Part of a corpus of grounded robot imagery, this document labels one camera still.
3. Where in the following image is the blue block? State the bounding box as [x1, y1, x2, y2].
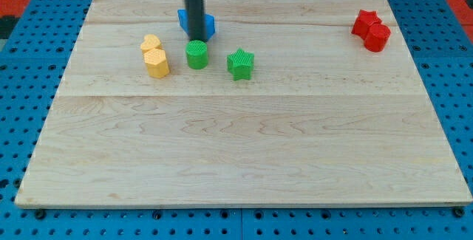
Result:
[177, 9, 216, 42]

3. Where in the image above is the wooden board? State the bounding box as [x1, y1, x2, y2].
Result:
[15, 0, 472, 209]

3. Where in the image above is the green star block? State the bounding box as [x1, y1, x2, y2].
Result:
[227, 48, 254, 80]

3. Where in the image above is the green cylinder block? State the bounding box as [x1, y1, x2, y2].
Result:
[186, 40, 208, 69]

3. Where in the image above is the yellow hexagon block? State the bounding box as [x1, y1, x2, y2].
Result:
[143, 49, 170, 78]

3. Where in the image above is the yellow heart block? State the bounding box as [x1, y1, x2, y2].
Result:
[140, 34, 162, 54]

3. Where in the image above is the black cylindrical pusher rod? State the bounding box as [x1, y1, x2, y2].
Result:
[184, 0, 207, 41]

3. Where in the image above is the red star block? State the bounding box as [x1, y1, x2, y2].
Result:
[351, 10, 382, 40]

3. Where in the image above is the red cylinder block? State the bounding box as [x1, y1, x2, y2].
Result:
[364, 24, 391, 52]

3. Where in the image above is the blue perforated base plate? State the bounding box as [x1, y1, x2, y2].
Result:
[1, 0, 472, 239]

